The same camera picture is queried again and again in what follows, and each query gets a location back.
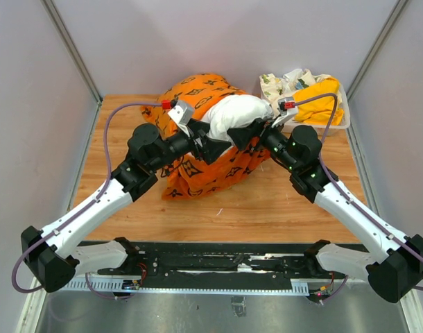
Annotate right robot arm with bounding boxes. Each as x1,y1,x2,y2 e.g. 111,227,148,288
227,119,423,303

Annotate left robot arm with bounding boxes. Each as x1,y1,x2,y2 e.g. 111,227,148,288
21,120,231,293

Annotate aluminium frame post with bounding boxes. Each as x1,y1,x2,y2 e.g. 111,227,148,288
40,0,103,105
346,0,411,101

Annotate left aluminium frame post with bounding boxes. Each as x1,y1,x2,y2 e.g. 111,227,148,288
40,0,103,105

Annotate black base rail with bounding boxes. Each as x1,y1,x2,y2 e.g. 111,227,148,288
97,242,345,293

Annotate yellow cloth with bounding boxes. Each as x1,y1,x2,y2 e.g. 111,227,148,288
293,76,344,126

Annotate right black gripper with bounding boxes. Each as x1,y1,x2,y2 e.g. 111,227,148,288
226,114,299,173

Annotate white printed cloth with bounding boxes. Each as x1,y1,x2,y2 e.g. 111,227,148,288
259,68,331,115

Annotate right aluminium frame post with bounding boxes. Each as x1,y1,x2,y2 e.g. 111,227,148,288
346,0,411,101

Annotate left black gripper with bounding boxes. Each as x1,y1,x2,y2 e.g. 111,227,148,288
150,119,232,172

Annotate orange patterned pillowcase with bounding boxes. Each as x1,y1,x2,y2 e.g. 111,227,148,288
157,74,270,200

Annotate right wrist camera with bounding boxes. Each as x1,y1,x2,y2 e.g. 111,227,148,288
272,97,298,128

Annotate white slotted cable duct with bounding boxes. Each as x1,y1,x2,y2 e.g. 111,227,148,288
62,276,310,296

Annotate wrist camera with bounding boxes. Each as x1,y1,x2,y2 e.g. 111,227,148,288
161,100,193,137
272,97,298,128

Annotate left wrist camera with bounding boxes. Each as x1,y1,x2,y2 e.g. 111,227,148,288
161,100,193,137

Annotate white pillow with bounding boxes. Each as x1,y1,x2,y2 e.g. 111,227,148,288
201,94,275,145

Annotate white plastic basket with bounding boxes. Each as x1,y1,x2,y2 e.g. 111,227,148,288
283,83,350,135

